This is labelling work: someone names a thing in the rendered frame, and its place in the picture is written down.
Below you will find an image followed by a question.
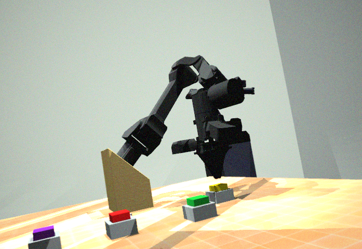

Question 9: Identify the purple button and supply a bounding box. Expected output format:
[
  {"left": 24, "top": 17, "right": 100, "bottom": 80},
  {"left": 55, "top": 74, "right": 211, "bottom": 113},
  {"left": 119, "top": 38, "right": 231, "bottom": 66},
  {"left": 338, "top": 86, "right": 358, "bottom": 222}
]
[{"left": 28, "top": 226, "right": 62, "bottom": 249}]

